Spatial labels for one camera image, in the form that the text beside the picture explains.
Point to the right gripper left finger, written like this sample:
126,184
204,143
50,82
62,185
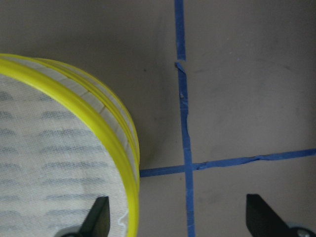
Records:
97,221

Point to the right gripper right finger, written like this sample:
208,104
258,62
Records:
262,221

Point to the yellow steamer layer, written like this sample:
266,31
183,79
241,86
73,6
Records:
108,98
60,149

